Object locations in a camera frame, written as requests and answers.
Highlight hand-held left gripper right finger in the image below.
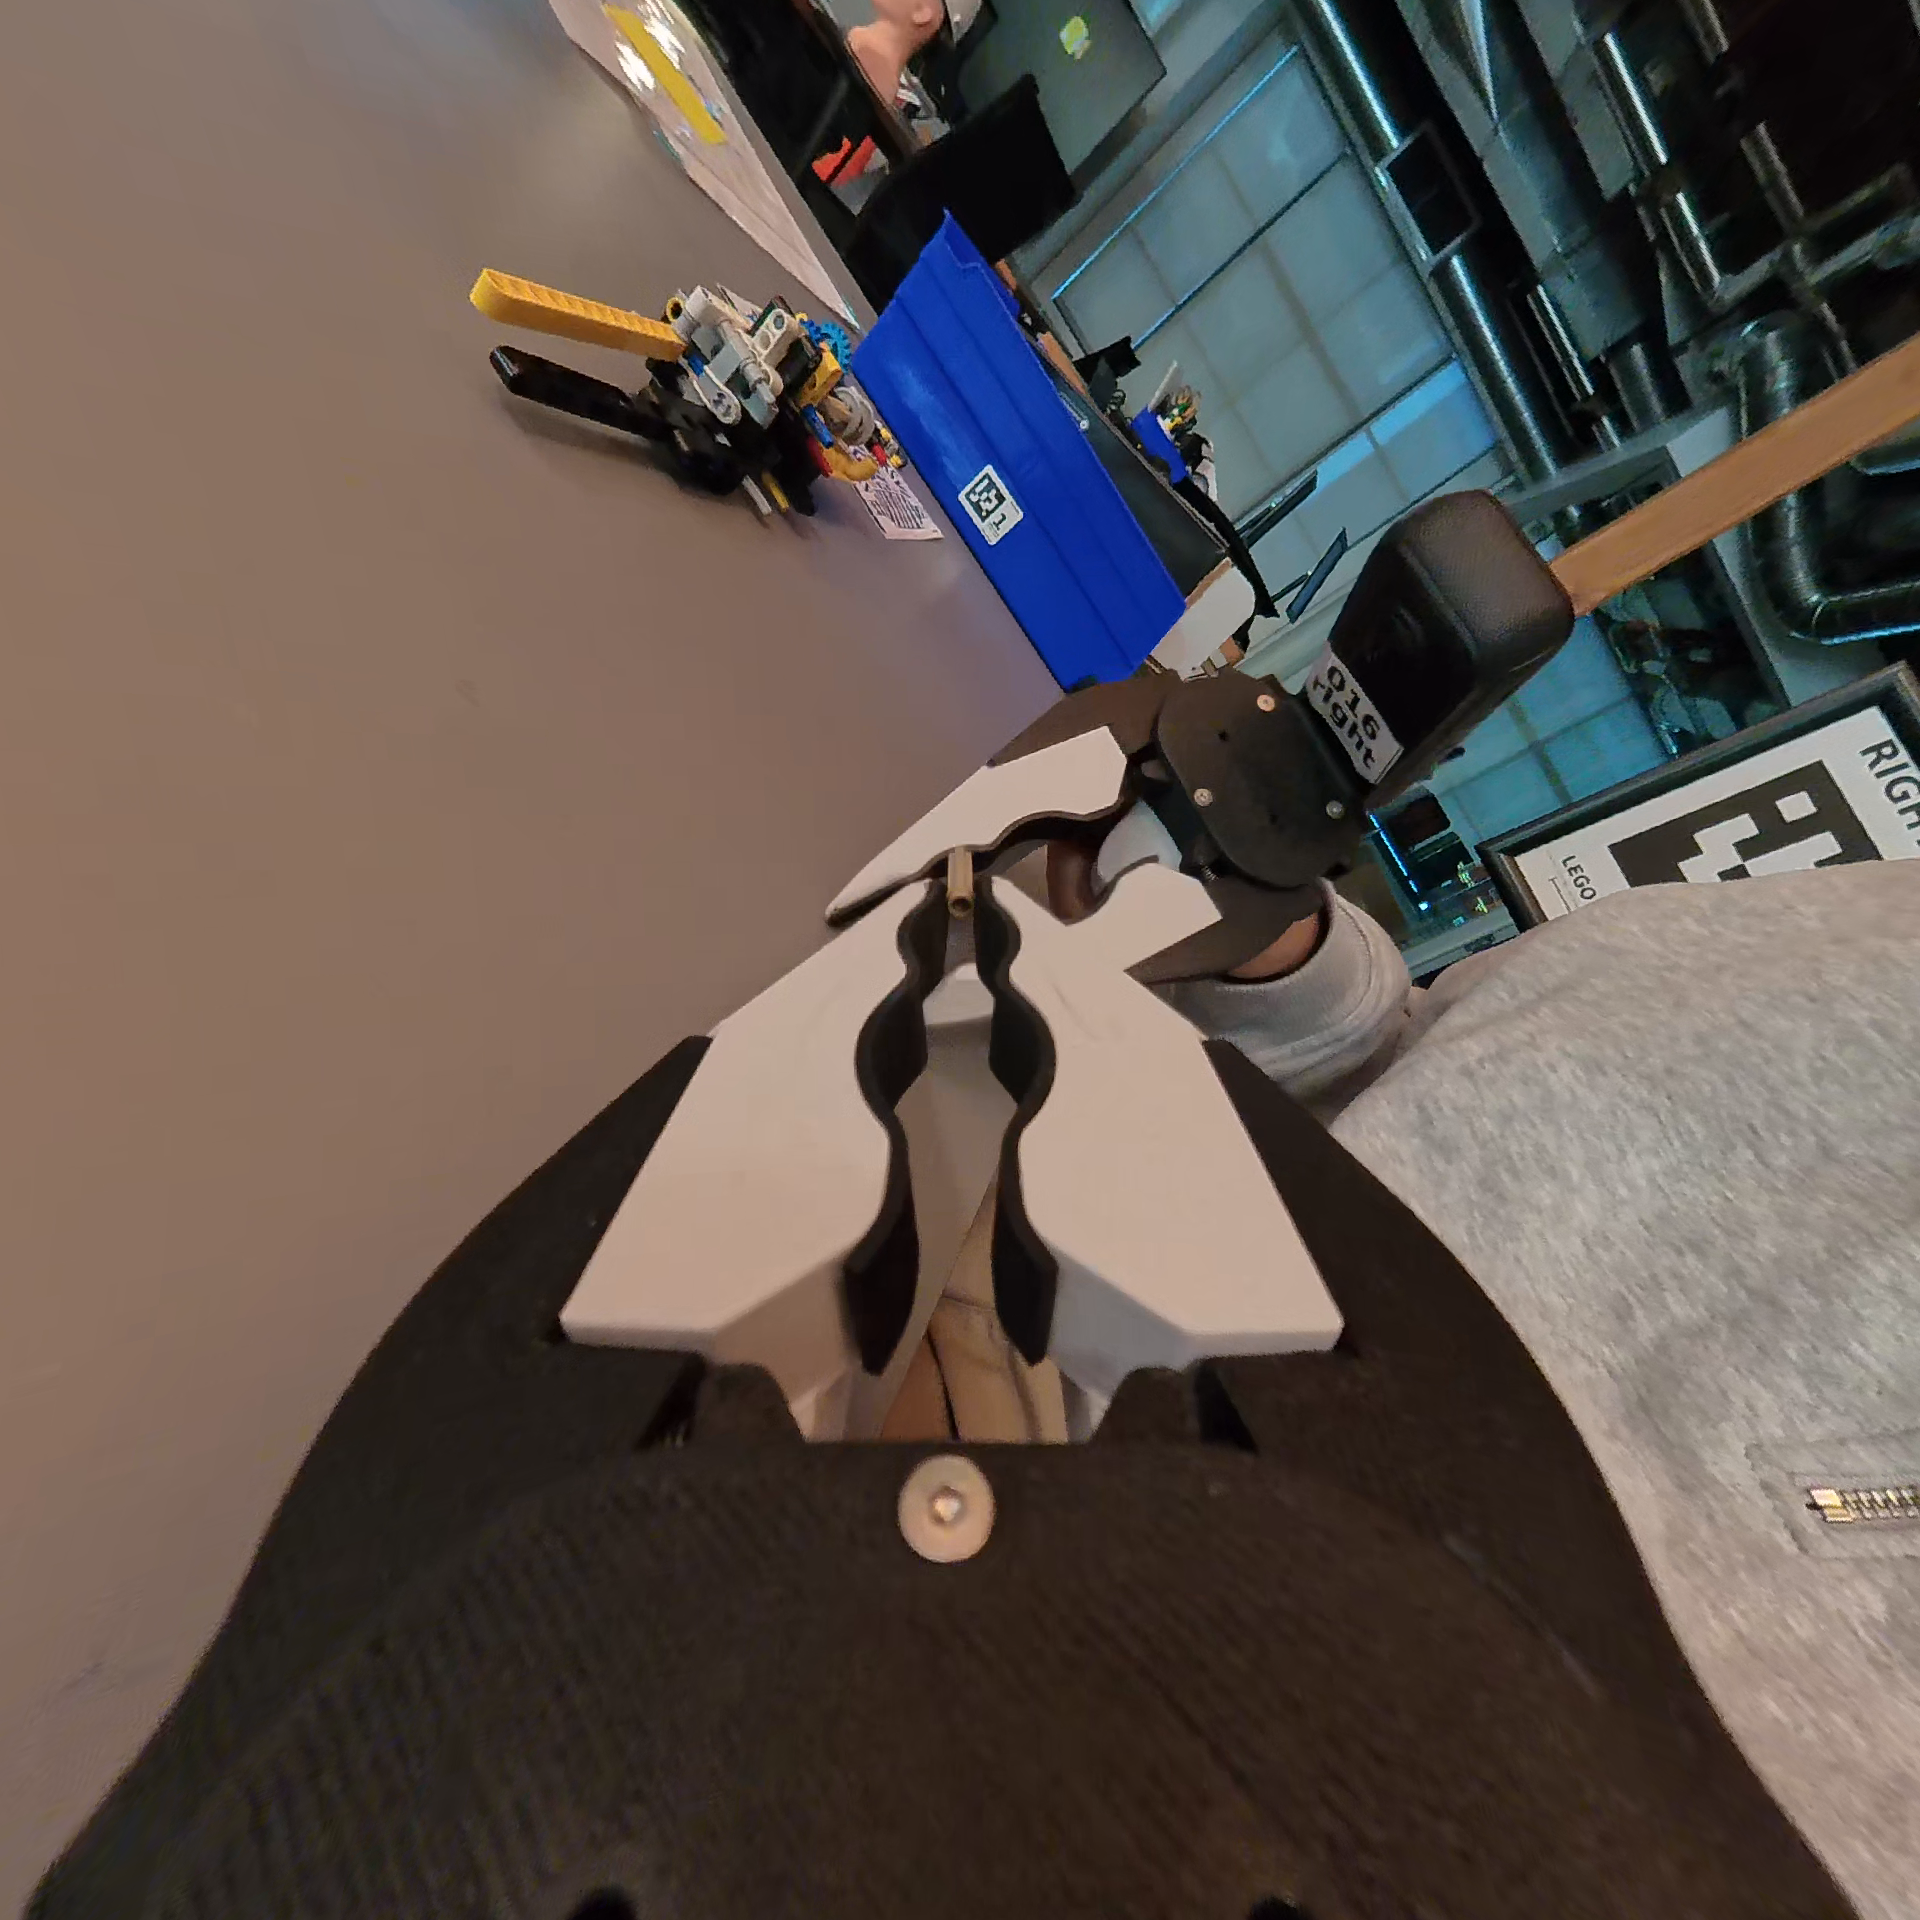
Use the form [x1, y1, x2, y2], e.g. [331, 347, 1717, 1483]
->
[977, 881, 1347, 1414]

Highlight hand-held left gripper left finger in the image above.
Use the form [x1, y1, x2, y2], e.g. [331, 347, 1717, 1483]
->
[563, 896, 923, 1438]

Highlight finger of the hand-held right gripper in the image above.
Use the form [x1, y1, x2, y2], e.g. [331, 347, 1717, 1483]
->
[1092, 862, 1230, 993]
[825, 681, 1190, 925]

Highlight person's grey sleeved right forearm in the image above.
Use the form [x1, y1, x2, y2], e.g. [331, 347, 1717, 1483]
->
[1141, 896, 1414, 1115]

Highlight small lego figure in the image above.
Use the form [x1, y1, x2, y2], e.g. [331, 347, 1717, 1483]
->
[1151, 381, 1225, 494]

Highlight lego technic model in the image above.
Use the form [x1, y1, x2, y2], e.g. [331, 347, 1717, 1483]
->
[471, 267, 905, 521]

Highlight person's right hand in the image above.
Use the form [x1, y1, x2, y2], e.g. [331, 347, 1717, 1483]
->
[1047, 830, 1332, 988]

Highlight person's tan trousers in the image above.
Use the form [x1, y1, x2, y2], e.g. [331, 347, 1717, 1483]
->
[885, 1160, 1069, 1445]

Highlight blue plastic bin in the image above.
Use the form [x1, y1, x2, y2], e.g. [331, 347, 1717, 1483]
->
[850, 211, 1190, 695]

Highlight framed black and white sign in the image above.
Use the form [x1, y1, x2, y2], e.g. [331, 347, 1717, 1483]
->
[1477, 668, 1920, 934]

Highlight person's grey hoodie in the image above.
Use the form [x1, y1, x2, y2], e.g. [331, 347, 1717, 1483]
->
[1332, 865, 1920, 1920]

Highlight wooden beam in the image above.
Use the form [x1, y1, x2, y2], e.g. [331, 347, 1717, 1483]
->
[1553, 335, 1920, 616]

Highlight black monitor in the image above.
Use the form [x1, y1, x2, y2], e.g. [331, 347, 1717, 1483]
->
[885, 75, 1086, 309]

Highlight metal ventilation duct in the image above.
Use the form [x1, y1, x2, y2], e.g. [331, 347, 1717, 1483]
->
[1717, 318, 1920, 649]

